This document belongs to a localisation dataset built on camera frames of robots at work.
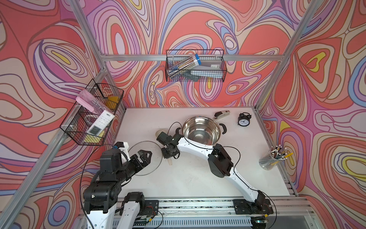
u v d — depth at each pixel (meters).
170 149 0.69
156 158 0.93
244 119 1.04
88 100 0.71
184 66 0.79
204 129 0.98
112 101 0.78
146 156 0.55
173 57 0.87
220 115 1.11
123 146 0.57
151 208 0.73
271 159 0.80
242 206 0.73
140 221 0.72
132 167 0.54
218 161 0.61
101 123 0.69
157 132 1.00
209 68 0.88
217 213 0.73
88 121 0.73
